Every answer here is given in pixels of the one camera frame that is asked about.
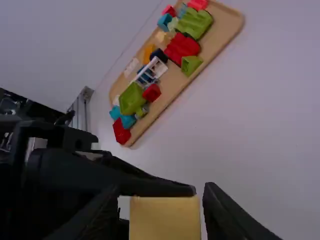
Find clear teal toy brick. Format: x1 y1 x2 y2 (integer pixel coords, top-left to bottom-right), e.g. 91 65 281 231
176 2 189 20

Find tan tray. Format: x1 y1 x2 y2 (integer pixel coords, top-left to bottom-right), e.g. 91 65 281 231
108 0 246 149

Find cream toy brick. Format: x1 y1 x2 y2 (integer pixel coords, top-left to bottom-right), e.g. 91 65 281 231
155 30 176 45

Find orange toy brick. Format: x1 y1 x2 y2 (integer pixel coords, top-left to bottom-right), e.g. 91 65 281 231
142 44 157 65

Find pale green toy brick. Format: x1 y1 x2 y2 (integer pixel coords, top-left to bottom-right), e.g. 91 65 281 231
166 16 180 32

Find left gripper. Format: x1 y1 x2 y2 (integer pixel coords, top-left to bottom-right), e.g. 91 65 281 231
0 119 99 240

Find silver rails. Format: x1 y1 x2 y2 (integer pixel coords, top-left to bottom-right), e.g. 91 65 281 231
66 85 95 132

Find white window toy brick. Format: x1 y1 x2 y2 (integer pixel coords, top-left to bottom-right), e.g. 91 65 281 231
131 56 169 87

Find dark blue toy brick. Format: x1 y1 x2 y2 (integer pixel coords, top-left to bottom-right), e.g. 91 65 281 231
149 48 169 65

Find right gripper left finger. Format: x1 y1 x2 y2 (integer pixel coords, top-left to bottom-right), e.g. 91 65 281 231
42 184 131 240

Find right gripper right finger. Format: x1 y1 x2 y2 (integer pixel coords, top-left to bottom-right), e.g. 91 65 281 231
201 181 284 240

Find coral red toy brick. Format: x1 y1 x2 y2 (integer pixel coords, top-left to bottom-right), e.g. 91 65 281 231
186 0 210 12

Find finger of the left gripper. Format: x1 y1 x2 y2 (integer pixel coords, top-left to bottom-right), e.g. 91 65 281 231
28 148 198 199

